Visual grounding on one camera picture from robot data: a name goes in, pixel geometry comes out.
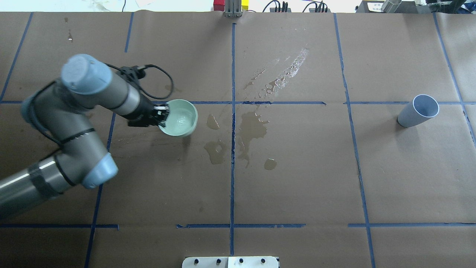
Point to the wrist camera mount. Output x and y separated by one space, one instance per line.
131 74

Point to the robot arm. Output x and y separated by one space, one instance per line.
58 112

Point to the blue grey plastic cup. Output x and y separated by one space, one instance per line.
420 109

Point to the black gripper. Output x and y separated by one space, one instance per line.
142 114

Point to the mint green bowl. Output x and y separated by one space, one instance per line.
182 118

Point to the aluminium frame post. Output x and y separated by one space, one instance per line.
233 8

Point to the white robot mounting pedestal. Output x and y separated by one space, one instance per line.
231 262

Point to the red blue yellow blocks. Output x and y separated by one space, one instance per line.
218 5

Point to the brown paper table cover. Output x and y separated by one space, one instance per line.
297 151

